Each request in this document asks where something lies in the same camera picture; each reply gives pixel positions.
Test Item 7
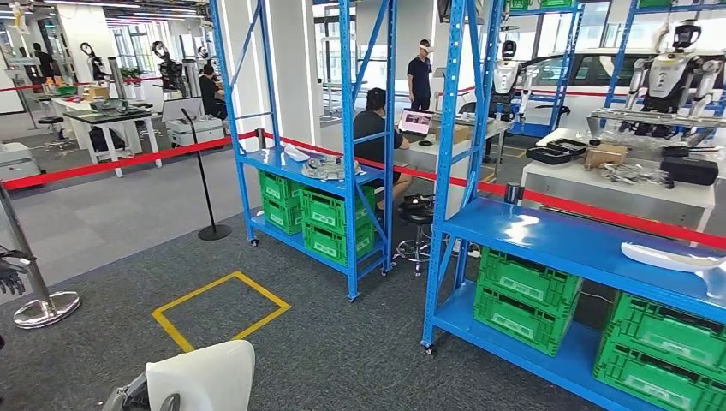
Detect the grey bystander robot hand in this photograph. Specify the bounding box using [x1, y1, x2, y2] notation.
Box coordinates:
[0, 247, 36, 297]

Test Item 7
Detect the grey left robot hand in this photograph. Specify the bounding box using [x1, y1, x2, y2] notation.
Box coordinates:
[102, 372, 182, 411]

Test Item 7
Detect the white curved plastic part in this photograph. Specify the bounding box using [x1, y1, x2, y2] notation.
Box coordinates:
[146, 340, 256, 411]
[621, 241, 726, 275]
[282, 143, 312, 164]

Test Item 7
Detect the blue steel shelf rack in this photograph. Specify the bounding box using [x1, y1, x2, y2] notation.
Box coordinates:
[420, 0, 726, 411]
[498, 0, 580, 139]
[602, 0, 726, 117]
[208, 0, 398, 303]

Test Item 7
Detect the steel workbench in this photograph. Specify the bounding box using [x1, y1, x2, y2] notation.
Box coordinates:
[586, 107, 726, 147]
[422, 112, 515, 184]

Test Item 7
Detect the chrome stanchion round base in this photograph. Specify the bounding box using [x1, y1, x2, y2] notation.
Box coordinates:
[0, 184, 82, 331]

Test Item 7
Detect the red barrier belt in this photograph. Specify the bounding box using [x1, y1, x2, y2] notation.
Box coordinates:
[435, 85, 628, 98]
[0, 131, 726, 252]

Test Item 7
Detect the black round stool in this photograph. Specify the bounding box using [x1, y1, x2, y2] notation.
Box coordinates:
[36, 116, 78, 153]

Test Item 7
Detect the black top white table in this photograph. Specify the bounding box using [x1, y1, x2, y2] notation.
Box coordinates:
[62, 106, 164, 178]

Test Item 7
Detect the grey metal assembly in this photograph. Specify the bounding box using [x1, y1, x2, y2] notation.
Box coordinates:
[88, 97, 155, 117]

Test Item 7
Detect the person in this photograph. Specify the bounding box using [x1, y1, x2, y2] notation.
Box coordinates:
[198, 63, 229, 122]
[352, 86, 415, 216]
[406, 39, 436, 113]
[31, 42, 59, 81]

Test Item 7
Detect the black stand round base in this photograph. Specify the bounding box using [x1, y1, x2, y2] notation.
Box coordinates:
[179, 107, 233, 242]

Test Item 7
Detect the black display robot torso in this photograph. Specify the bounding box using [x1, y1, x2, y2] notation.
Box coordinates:
[151, 39, 187, 97]
[79, 41, 113, 84]

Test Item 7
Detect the white machine box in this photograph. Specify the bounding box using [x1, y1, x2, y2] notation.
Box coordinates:
[164, 116, 228, 150]

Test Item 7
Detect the grey sign board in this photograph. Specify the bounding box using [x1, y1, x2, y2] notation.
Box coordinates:
[161, 97, 205, 123]

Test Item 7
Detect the silver round metal disc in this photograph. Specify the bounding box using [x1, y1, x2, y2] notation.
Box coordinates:
[300, 154, 365, 182]

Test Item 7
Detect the chrome stool black seat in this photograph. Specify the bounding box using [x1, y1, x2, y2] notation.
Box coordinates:
[392, 194, 436, 279]

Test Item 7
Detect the open laptop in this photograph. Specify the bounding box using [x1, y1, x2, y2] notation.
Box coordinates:
[397, 109, 436, 137]

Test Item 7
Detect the brown cardboard box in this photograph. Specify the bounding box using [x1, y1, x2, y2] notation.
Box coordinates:
[584, 143, 629, 170]
[433, 123, 475, 145]

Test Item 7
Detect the black foam tray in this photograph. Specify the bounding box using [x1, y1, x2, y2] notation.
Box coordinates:
[525, 146, 573, 166]
[545, 137, 589, 156]

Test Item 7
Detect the white black humanoid robot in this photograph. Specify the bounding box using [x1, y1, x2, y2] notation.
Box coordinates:
[623, 20, 726, 139]
[488, 39, 541, 123]

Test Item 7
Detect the white car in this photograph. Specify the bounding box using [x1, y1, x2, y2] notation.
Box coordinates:
[458, 48, 726, 133]

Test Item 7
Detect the clear plastic wrap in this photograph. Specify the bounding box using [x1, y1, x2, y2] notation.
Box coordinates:
[589, 128, 681, 150]

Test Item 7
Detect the black antenna controller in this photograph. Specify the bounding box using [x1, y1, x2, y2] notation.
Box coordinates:
[660, 144, 726, 159]

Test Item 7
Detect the black hard case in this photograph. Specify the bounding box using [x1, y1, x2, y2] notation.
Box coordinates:
[659, 156, 720, 188]

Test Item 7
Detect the tangled cable bundle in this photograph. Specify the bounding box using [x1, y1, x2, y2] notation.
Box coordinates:
[599, 163, 676, 189]

